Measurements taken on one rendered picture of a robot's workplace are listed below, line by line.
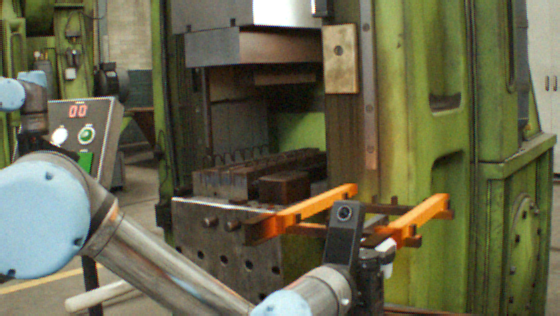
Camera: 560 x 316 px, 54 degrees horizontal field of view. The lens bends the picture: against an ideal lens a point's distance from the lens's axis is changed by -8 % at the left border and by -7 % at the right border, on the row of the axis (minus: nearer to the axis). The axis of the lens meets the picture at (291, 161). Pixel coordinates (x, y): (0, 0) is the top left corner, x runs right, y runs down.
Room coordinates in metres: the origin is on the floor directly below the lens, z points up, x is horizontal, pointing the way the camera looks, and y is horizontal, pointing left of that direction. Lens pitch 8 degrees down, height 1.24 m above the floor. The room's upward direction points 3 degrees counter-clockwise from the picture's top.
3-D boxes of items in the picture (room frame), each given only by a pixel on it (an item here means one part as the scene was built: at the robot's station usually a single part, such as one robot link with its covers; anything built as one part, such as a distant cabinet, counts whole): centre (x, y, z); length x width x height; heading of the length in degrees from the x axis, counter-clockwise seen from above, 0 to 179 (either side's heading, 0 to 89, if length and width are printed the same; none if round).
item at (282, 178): (1.50, 0.02, 0.95); 0.12 x 0.08 x 0.06; 144
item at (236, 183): (1.72, 0.08, 0.96); 0.42 x 0.20 x 0.09; 144
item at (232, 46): (1.72, 0.08, 1.32); 0.42 x 0.20 x 0.10; 144
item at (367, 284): (0.82, -0.08, 0.93); 0.12 x 0.08 x 0.09; 149
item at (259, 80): (1.74, 0.03, 1.24); 0.30 x 0.07 x 0.06; 144
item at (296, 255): (1.70, 0.02, 0.69); 0.56 x 0.38 x 0.45; 144
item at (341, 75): (1.47, -0.13, 1.27); 0.09 x 0.02 x 0.17; 54
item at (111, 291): (1.68, 0.53, 0.62); 0.44 x 0.05 x 0.05; 144
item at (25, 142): (1.44, 0.67, 1.07); 0.09 x 0.08 x 0.12; 121
